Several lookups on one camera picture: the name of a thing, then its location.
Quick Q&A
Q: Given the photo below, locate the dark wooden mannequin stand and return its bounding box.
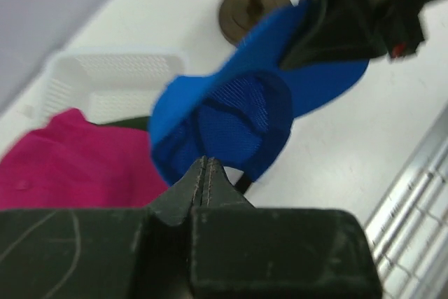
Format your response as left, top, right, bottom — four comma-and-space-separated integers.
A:
218, 0, 291, 46

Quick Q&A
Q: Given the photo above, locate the black baseball cap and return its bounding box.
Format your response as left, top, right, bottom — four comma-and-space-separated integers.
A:
90, 116, 151, 132

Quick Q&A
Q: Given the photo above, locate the white plastic basket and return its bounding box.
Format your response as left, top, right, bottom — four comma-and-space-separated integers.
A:
33, 46, 188, 127

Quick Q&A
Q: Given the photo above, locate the aluminium rail frame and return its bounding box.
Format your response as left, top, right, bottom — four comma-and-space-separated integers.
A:
365, 111, 447, 298

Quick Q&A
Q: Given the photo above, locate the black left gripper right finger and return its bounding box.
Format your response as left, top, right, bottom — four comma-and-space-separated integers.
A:
189, 158, 382, 298

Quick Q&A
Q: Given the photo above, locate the blue baseball cap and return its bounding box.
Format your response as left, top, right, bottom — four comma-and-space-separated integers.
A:
148, 1, 368, 185

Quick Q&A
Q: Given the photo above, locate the magenta baseball cap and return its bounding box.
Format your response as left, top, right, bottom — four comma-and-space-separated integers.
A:
1, 109, 168, 209

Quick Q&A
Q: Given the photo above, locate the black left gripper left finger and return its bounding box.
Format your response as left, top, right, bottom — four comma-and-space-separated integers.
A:
1, 158, 207, 298

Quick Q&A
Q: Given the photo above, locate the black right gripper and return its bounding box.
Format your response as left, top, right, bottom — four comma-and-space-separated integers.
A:
279, 0, 436, 70

